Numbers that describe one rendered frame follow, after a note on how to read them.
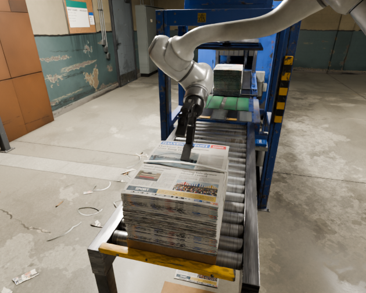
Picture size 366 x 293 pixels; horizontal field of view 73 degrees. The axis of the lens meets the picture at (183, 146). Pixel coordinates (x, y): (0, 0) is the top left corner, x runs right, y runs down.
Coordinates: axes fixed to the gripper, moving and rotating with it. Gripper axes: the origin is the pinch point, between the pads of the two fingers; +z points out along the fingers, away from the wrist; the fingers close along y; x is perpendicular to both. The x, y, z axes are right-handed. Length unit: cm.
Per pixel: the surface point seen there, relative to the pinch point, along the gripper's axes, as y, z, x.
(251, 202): 34.0, -0.2, -25.6
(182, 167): 6.1, 4.2, -0.1
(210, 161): 8.5, -0.8, -8.6
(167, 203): -0.8, 20.7, 0.0
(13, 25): 74, -222, 287
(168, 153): 9.7, -3.2, 7.4
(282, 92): 54, -94, -43
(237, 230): 26.6, 15.2, -20.7
